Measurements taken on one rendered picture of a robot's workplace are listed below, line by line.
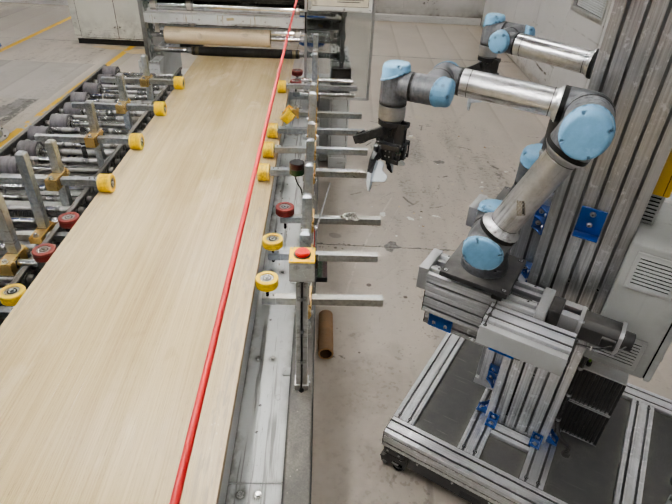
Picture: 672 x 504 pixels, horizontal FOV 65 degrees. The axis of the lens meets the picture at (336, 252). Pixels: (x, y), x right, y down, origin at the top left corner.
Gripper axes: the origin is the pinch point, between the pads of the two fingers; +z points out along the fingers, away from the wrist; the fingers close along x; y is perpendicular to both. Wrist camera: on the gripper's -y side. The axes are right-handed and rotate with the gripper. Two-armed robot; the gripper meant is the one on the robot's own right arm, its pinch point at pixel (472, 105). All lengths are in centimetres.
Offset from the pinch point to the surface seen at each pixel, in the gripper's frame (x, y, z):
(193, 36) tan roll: 91, -247, 26
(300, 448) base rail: -137, 8, 62
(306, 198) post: -75, -31, 20
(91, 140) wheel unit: -65, -166, 36
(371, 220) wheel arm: -36, -24, 46
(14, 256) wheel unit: -137, -119, 45
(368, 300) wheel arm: -81, -1, 49
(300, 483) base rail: -146, 14, 62
